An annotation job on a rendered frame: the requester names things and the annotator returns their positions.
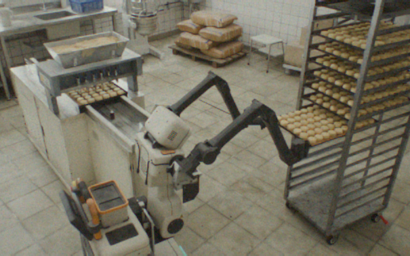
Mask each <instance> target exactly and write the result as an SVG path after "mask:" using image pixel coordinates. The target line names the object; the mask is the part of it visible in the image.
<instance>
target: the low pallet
mask: <svg viewBox="0 0 410 256"><path fill-rule="evenodd" d="M168 47H169V48H172V54H173V55H178V54H182V53H186V54H189V55H191V56H192V61H197V60H200V59H204V60H209V61H212V67H213V68H218V67H221V66H223V65H225V64H228V63H230V62H233V61H235V60H238V59H240V58H242V57H245V56H247V54H249V52H250V50H249V49H242V50H241V51H240V52H238V53H236V54H233V55H231V56H228V57H227V58H224V59H220V58H213V57H210V56H206V55H205V54H204V53H202V52H201V50H200V49H198V50H195V51H193V50H189V49H186V48H184V47H180V46H178V45H177V44H175V45H170V46H168Z"/></svg>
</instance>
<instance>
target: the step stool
mask: <svg viewBox="0 0 410 256"><path fill-rule="evenodd" d="M253 40H254V41H257V42H260V43H263V44H264V47H263V48H260V49H258V50H255V51H262V52H264V53H265V54H266V60H268V63H267V69H266V73H268V64H269V60H272V59H275V58H280V56H284V59H285V51H284V47H283V40H281V39H277V38H274V37H271V36H268V35H259V36H255V37H251V47H252V42H253ZM277 43H282V48H283V50H280V49H277V48H274V47H271V46H272V45H274V44H277ZM265 44H266V45H269V46H268V47H266V45H265ZM251 47H250V52H249V62H248V65H249V63H250V57H251V53H252V52H255V51H251ZM267 54H268V57H267ZM270 55H271V56H274V57H275V58H271V59H269V57H270Z"/></svg>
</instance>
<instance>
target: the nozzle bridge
mask: <svg viewBox="0 0 410 256"><path fill-rule="evenodd" d="M117 64H118V65H119V71H118V65H117ZM110 66H111V68H112V72H111V74H110V77H108V73H107V71H108V68H109V71H110ZM115 67H117V71H118V73H117V75H115ZM36 68H37V74H38V78H39V83H40V84H41V85H42V86H44V89H45V92H46V97H47V103H48V106H49V109H50V110H51V111H52V112H53V113H54V114H57V113H60V111H59V106H58V103H57V99H56V98H57V97H60V96H62V94H63V93H68V92H71V91H76V89H77V90H79V89H82V88H84V87H89V86H92V85H97V84H101V83H105V82H109V81H113V80H116V79H122V78H124V77H127V87H128V88H129V89H131V90H132V91H134V92H135V91H138V80H137V75H138V76H139V75H141V74H142V56H140V55H138V54H137V53H136V52H134V51H132V50H130V49H128V48H125V51H124V52H123V54H122V55H121V56H119V57H115V58H110V59H106V60H104V61H102V60H101V62H99V61H97V62H94V63H91V64H89V63H88V64H86V65H82V66H76V67H72V68H67V69H64V67H63V66H61V65H59V64H58V63H57V62H56V61H55V60H49V61H44V62H39V63H36ZM103 68H104V70H103ZM95 70H96V72H95ZM101 70H102V72H103V74H104V76H103V77H104V78H103V79H101V77H100V71H101ZM87 71H88V73H89V79H88V83H86V82H85V74H86V75H87V78H88V74H87ZM93 72H94V74H95V76H96V80H95V81H93V78H92V73H93ZM80 73H81V81H80V85H78V84H77V80H76V78H77V76H79V78H80Z"/></svg>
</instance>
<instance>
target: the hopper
mask: <svg viewBox="0 0 410 256"><path fill-rule="evenodd" d="M102 37H108V38H109V39H110V38H114V39H116V40H117V41H118V42H116V43H110V44H107V45H100V46H96V47H90V48H86V49H80V50H76V51H70V52H66V53H62V54H57V53H56V52H55V51H53V49H54V50H56V49H58V48H60V49H64V48H67V47H70V46H73V44H75V43H81V44H88V43H91V42H94V39H99V38H102ZM64 43H65V44H64ZM128 43H129V39H127V38H125V37H122V36H121V35H119V34H118V33H115V32H113V31H110V32H106V33H99V34H94V35H88V36H84V37H77V38H73V39H65V40H61V41H54V42H50V43H44V46H46V48H47V50H48V52H49V53H50V54H51V55H52V56H53V58H54V60H55V61H56V62H57V63H58V64H59V65H61V66H63V67H64V69H67V68H72V67H76V66H82V65H86V64H88V63H89V64H91V63H94V62H97V61H99V62H101V60H102V61H104V60H106V59H110V58H115V57H119V56H121V55H122V54H123V52H124V51H125V48H126V47H127V44H128Z"/></svg>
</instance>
